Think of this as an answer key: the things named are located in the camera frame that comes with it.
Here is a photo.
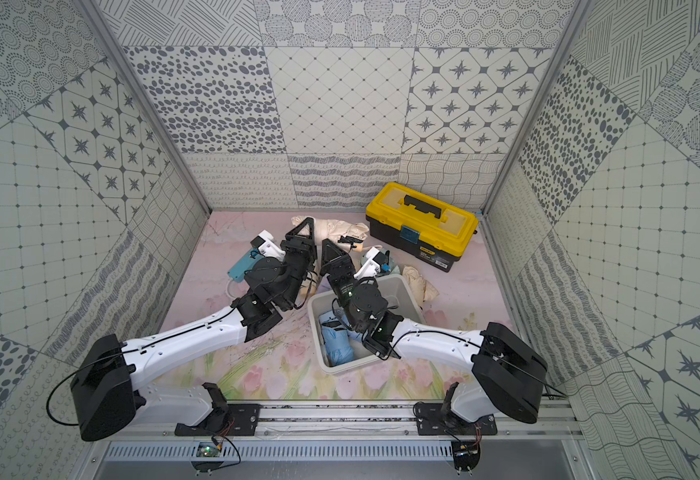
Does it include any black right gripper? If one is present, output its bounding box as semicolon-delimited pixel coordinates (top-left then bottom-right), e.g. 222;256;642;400
323;237;364;332

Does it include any beige umbrella wooden handle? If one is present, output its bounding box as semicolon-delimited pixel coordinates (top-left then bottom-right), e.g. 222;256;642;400
313;218;370;251

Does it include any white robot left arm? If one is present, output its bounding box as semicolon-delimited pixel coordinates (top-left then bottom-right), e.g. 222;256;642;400
70;217;317;442

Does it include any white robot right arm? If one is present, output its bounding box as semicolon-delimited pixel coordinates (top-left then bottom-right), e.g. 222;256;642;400
321;239;547;424

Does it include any white plastic storage box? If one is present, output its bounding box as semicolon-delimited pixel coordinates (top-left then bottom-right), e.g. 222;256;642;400
307;274;424;375

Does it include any beige crumpled umbrella cover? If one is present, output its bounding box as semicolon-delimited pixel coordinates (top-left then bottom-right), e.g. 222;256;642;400
401;266;440;307

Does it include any yellow black tool box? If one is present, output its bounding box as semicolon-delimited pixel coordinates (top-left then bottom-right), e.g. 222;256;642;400
366;182;480;272

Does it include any teal power strip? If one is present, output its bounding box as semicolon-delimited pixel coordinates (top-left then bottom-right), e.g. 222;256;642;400
228;248;262;283

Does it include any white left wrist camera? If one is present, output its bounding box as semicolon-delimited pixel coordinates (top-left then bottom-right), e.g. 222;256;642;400
251;230;285;261

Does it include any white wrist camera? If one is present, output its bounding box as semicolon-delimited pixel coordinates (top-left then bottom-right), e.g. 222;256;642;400
354;247;393;280
251;230;285;261

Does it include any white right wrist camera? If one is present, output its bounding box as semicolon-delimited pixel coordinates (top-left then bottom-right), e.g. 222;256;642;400
354;247;393;280

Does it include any aluminium rail with mounts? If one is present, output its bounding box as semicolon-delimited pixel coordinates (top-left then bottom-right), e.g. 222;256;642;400
90;400;585;472

